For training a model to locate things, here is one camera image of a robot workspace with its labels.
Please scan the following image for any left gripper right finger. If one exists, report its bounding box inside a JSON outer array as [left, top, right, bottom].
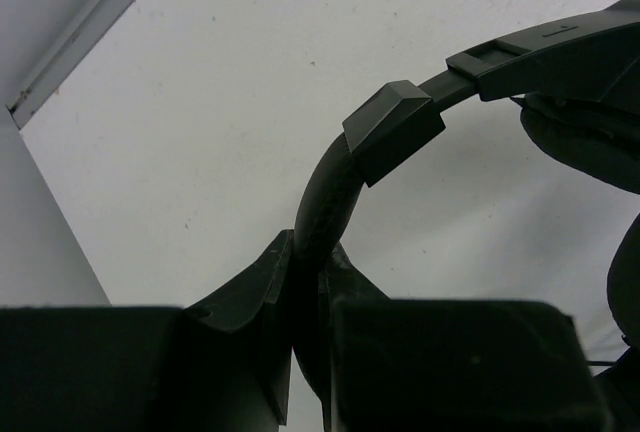
[[319, 248, 613, 431]]

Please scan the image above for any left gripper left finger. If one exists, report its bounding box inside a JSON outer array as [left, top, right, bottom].
[[1, 230, 293, 431]]

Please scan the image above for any aluminium table frame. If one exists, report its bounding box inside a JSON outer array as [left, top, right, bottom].
[[4, 0, 136, 130]]

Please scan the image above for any black headset with cable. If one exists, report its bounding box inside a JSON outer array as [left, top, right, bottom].
[[292, 0, 640, 403]]

